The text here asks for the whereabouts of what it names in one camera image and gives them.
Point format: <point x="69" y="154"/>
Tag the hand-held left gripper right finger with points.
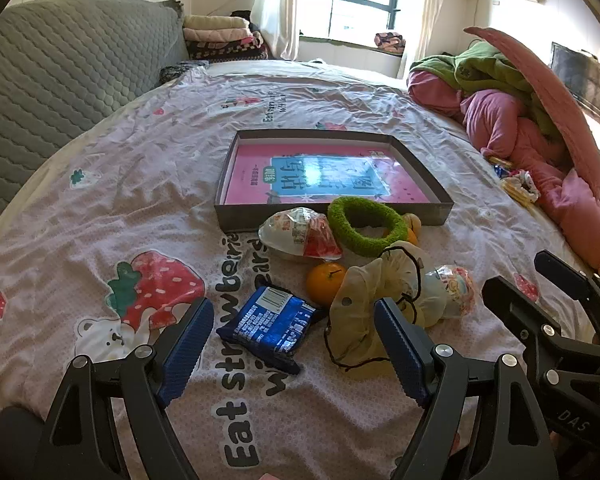
<point x="400" y="345"/>

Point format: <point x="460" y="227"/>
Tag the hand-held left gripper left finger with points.
<point x="187" y="345"/>

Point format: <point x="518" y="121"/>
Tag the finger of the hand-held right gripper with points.
<point x="565" y="272"/>
<point x="510" y="302"/>

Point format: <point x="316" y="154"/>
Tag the clear red snack packet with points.
<point x="290" y="235"/>
<point x="455" y="290"/>

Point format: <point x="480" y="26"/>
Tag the cream plush toy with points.
<point x="360" y="285"/>

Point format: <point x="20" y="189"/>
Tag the blue biscuit packet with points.
<point x="270" y="325"/>

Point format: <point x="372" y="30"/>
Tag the small beige ball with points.
<point x="414" y="222"/>

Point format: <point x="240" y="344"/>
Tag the grey cardboard box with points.
<point x="245" y="217"/>

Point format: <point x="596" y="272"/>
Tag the yellow snack packet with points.
<point x="517" y="191"/>

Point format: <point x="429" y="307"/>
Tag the small blue packet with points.
<point x="502" y="170"/>

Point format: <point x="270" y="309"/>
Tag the pink quilt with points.
<point x="505" y="120"/>

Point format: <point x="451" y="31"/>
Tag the printed bed sheet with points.
<point x="130" y="170"/>

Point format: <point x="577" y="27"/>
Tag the pink book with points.
<point x="260" y="175"/>

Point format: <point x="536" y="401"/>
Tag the green blanket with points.
<point x="480" y="67"/>

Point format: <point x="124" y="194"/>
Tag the blue patterned cloth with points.
<point x="180" y="70"/>

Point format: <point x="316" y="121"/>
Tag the patterned cushion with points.
<point x="390" y="41"/>

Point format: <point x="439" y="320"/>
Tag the grey quilted headboard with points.
<point x="55" y="85"/>

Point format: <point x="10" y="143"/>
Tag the white curtain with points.
<point x="280" y="5"/>
<point x="445" y="5"/>

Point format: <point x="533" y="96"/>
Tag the dark checked folded blanket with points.
<point x="230" y="51"/>

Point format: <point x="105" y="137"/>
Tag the cream folded blanket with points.
<point x="215" y="21"/>

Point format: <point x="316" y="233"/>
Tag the dark cloth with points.
<point x="240" y="14"/>

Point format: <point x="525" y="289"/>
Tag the dark wall television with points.
<point x="580" y="80"/>

